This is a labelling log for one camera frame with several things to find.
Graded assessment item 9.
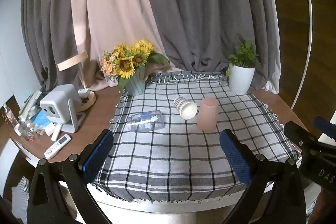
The pink plastic cup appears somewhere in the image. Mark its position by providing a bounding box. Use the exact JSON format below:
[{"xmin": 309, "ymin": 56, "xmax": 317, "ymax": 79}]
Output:
[{"xmin": 197, "ymin": 97, "xmax": 219, "ymax": 132}]

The white paper cup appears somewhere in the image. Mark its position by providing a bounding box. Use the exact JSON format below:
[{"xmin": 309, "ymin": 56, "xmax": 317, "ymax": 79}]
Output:
[{"xmin": 174, "ymin": 97, "xmax": 198, "ymax": 120}]

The white remote control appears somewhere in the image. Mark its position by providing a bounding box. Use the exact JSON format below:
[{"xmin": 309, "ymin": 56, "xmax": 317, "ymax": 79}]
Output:
[{"xmin": 44, "ymin": 134, "xmax": 71, "ymax": 160}]

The white sheer curtain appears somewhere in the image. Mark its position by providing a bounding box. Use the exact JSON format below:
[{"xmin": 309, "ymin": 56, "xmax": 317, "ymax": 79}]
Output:
[{"xmin": 263, "ymin": 0, "xmax": 281, "ymax": 94}]

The white projector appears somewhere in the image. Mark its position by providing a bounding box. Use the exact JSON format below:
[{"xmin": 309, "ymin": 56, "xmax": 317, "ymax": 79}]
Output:
[{"xmin": 40, "ymin": 84, "xmax": 86, "ymax": 134}]

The white plant pot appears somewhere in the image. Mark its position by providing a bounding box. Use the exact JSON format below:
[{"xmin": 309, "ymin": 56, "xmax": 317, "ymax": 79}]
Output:
[{"xmin": 228, "ymin": 64, "xmax": 255, "ymax": 95}]

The wooden table lamp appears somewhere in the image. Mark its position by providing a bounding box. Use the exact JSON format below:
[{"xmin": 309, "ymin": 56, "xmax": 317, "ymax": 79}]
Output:
[{"xmin": 57, "ymin": 51, "xmax": 96, "ymax": 112}]

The checkered tablecloth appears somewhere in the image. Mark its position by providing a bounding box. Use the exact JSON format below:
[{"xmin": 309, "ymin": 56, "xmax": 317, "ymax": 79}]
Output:
[{"xmin": 94, "ymin": 72, "xmax": 300, "ymax": 202}]

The green potted plant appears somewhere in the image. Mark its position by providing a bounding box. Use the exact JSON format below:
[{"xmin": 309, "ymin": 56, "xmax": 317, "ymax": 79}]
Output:
[{"xmin": 226, "ymin": 33, "xmax": 259, "ymax": 78}]

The light blue ribbed vase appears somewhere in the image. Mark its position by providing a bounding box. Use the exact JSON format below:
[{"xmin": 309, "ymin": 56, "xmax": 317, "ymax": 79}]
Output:
[{"xmin": 125, "ymin": 65, "xmax": 146, "ymax": 96}]

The sunflower bouquet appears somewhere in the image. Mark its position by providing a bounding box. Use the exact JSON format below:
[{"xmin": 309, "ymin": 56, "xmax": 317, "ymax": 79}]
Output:
[{"xmin": 100, "ymin": 39, "xmax": 170, "ymax": 91}]

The grey curtain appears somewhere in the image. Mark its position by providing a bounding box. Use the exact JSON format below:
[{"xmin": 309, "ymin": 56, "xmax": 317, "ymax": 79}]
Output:
[{"xmin": 21, "ymin": 0, "xmax": 274, "ymax": 91}]

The beige curtain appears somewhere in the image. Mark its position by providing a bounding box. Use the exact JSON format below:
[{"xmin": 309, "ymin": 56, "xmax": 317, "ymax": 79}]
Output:
[{"xmin": 71, "ymin": 0, "xmax": 166, "ymax": 91}]

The white ring lamp stand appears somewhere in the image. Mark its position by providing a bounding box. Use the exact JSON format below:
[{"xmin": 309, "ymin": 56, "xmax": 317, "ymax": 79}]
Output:
[{"xmin": 290, "ymin": 0, "xmax": 314, "ymax": 110}]

